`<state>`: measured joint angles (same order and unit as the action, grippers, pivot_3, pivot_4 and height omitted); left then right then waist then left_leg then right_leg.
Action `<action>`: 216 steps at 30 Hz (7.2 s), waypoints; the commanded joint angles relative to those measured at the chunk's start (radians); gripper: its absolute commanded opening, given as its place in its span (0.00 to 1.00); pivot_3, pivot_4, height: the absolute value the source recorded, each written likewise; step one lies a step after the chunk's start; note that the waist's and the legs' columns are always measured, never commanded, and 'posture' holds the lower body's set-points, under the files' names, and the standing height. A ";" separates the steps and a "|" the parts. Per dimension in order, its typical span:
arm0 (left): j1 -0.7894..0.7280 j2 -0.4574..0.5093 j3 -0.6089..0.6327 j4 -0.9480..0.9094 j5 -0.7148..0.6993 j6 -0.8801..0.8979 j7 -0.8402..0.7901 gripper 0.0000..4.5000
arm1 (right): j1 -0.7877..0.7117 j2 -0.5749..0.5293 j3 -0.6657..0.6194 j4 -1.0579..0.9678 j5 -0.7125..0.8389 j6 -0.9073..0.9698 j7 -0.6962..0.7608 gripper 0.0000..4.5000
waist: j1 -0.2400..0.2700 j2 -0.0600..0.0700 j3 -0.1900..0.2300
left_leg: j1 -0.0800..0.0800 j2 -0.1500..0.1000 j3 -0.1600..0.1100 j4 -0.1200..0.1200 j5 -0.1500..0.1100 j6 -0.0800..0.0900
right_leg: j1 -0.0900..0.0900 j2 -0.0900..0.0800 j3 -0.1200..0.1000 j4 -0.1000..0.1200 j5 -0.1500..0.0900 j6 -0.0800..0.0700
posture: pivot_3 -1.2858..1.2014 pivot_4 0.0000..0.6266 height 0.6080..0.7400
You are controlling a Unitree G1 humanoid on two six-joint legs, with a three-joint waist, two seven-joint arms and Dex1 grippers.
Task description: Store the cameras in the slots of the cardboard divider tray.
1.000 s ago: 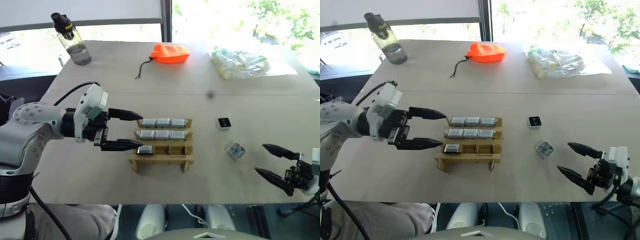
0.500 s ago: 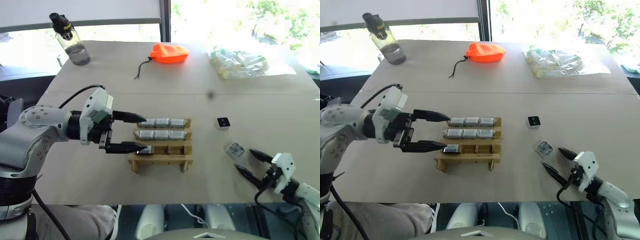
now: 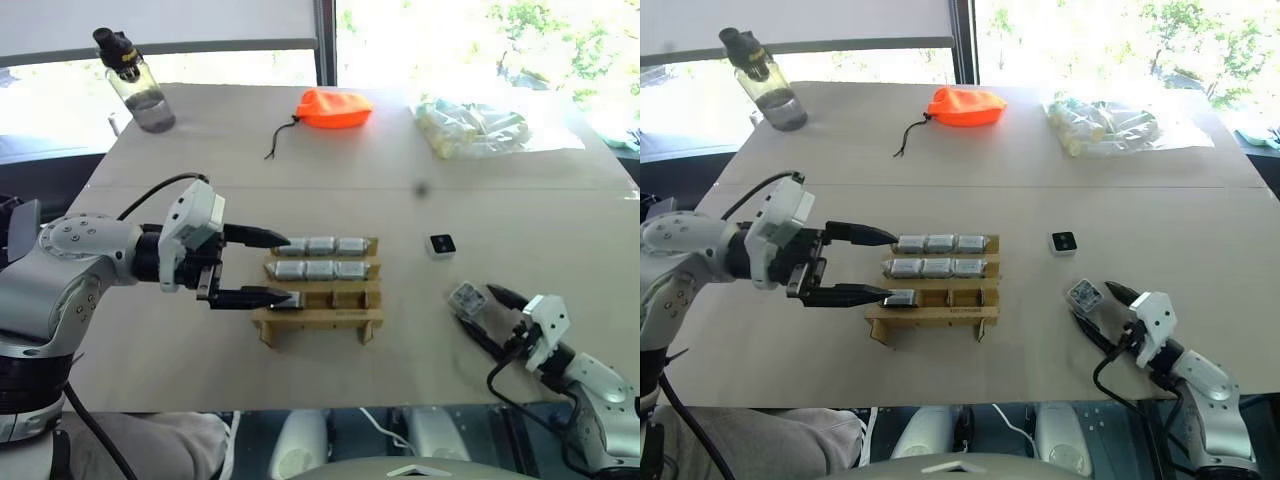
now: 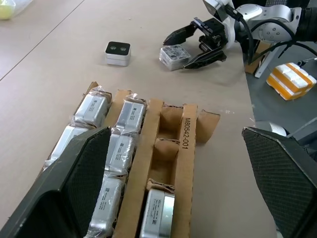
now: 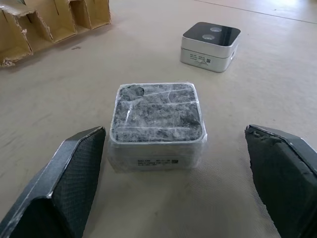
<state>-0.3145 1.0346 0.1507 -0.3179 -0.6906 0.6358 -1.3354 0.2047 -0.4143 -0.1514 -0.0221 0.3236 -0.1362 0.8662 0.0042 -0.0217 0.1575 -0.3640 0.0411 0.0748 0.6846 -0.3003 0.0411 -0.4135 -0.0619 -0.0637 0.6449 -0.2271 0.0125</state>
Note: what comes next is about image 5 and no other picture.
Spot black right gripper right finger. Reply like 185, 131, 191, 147
244, 124, 317, 238

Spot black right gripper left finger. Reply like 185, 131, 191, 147
0, 126, 106, 238

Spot cardboard divider tray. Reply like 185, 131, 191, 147
0, 0, 111, 68

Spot plastic-wrapped silver camera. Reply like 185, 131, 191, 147
107, 83, 208, 175

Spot unwrapped silver camera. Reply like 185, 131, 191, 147
180, 21, 241, 73

